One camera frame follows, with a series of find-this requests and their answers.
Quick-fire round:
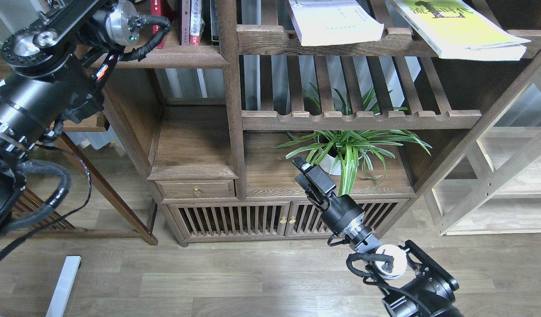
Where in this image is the yellow green book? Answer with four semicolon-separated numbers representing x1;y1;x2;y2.
393;0;530;61

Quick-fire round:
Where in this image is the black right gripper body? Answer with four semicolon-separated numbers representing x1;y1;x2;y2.
295;166;365;238

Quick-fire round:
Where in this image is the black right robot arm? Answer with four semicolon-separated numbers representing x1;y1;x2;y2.
293;156;461;317

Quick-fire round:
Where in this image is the white table leg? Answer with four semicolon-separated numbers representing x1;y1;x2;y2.
45;255;81;317

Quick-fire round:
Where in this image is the dark upright book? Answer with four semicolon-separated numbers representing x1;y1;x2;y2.
208;0;219;45

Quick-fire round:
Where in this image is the maroon upright book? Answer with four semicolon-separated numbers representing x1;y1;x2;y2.
175;0;191;46

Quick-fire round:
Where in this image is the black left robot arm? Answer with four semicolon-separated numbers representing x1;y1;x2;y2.
0;0;172;236

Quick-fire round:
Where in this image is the dark wooden bookshelf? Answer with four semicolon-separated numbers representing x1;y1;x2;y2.
105;0;541;247

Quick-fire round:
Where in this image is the red white upright book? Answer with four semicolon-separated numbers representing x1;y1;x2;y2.
188;0;204;46

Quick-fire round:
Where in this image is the potted spider plant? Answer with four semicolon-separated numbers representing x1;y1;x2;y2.
270;83;432;196

